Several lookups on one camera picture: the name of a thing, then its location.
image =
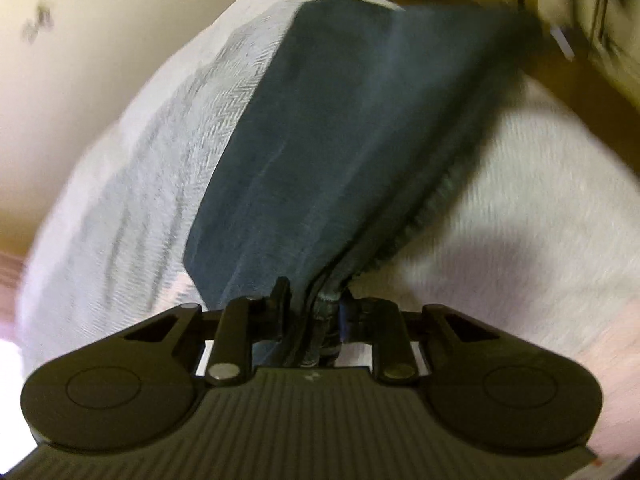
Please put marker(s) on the dark blue jeans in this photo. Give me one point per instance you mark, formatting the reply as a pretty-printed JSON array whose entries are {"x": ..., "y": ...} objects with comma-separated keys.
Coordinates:
[{"x": 340, "y": 135}]

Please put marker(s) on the grey striped herringbone blanket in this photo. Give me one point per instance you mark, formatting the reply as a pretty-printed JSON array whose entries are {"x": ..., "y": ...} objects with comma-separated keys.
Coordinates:
[{"x": 150, "y": 160}]

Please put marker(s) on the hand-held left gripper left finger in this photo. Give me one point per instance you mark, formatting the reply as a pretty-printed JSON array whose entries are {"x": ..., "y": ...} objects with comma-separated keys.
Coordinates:
[{"x": 277, "y": 306}]

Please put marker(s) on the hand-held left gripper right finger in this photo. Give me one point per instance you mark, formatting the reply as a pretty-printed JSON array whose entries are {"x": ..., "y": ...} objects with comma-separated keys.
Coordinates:
[{"x": 357, "y": 312}]

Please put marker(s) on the pink bed blanket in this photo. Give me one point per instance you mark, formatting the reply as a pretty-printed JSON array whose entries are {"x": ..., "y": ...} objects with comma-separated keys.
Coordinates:
[{"x": 530, "y": 220}]

